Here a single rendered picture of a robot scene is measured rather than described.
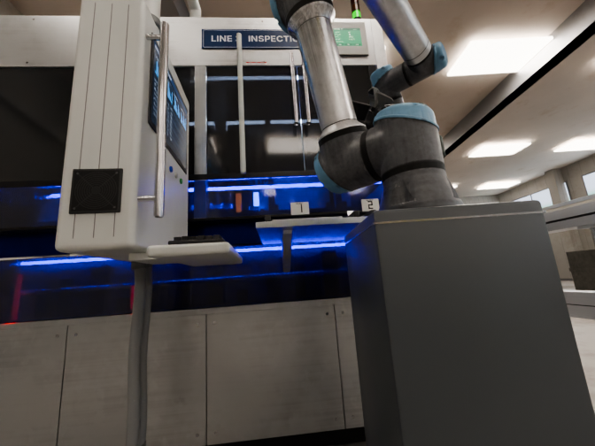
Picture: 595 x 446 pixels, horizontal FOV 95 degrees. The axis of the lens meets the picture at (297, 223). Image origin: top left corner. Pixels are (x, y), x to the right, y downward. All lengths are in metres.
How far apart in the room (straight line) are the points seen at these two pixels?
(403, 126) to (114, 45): 0.82
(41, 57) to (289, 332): 1.79
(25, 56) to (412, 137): 1.88
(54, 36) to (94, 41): 0.99
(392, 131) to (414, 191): 0.13
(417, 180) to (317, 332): 0.89
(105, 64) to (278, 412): 1.33
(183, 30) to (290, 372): 1.75
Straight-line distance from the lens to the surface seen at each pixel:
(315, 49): 0.72
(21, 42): 2.12
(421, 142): 0.56
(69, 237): 0.85
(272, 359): 1.28
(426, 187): 0.52
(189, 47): 1.77
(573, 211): 1.76
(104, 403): 1.48
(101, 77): 1.00
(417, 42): 0.92
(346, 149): 0.62
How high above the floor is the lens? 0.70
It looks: 11 degrees up
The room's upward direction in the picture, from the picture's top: 4 degrees counter-clockwise
